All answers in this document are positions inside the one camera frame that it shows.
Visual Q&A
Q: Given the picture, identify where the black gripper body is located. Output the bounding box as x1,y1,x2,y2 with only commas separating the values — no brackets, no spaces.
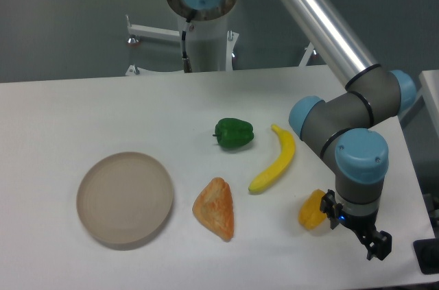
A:
334,210,378,237

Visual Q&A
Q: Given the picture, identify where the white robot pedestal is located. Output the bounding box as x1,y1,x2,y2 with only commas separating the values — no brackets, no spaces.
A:
123,0,320,77

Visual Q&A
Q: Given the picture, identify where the white side table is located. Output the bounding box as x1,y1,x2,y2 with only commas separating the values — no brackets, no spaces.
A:
399,70,438,132

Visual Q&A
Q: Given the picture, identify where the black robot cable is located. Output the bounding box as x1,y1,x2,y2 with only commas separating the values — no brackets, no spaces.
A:
180,8,198,73

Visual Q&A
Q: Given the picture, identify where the black device at table edge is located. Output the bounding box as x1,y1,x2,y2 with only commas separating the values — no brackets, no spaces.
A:
413,239,438,275

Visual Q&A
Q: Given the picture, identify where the orange toy bread slice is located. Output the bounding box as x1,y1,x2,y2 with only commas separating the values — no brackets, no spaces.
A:
192,178,235,242

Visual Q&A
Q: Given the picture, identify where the yellow toy banana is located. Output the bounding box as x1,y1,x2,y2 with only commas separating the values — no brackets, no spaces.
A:
248,124,296,195

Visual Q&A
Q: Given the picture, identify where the beige round plate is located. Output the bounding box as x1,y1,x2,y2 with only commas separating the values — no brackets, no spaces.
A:
76,152,174,250

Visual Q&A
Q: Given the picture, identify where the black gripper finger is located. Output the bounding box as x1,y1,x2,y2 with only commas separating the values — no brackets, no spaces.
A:
320,189,342,230
356,229,392,261

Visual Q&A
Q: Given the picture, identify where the green toy pepper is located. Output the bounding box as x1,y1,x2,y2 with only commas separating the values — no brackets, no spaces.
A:
213,118,254,149

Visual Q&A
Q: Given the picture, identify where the yellow toy pepper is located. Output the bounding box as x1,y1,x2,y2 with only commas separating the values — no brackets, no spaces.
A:
298,189,327,230

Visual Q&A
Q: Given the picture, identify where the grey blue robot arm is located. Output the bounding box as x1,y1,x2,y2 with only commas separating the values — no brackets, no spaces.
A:
179,0,416,259

